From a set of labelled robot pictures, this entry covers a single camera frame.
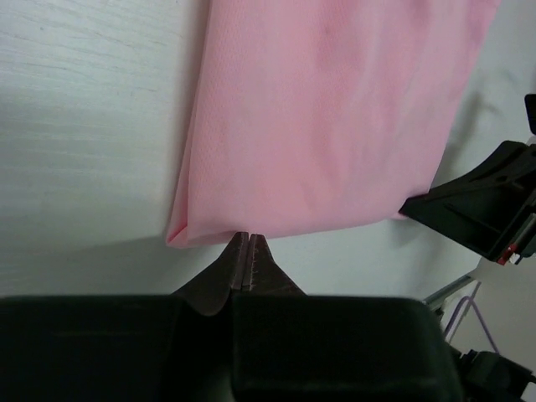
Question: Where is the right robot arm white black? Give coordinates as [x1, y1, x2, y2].
[400, 141, 535, 401]

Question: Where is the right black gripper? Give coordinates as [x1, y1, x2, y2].
[399, 94, 535, 265]

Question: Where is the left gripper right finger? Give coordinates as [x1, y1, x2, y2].
[231, 234, 463, 401]

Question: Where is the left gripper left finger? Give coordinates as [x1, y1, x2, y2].
[1, 233, 248, 401]

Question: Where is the pink t shirt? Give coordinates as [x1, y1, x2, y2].
[166, 1, 499, 248]

